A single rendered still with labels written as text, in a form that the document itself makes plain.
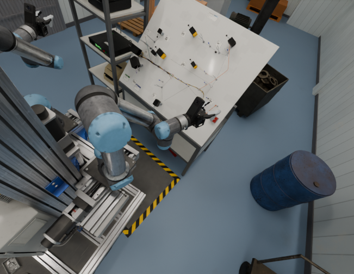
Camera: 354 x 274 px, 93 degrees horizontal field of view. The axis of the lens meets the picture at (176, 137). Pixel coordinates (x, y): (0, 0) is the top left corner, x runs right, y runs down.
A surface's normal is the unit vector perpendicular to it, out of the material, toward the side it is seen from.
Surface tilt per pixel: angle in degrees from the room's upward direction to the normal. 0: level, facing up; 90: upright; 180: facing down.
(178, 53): 50
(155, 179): 0
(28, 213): 0
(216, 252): 0
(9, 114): 90
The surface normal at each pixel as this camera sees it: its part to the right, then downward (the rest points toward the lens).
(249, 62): -0.36, 0.08
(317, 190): 0.19, -0.54
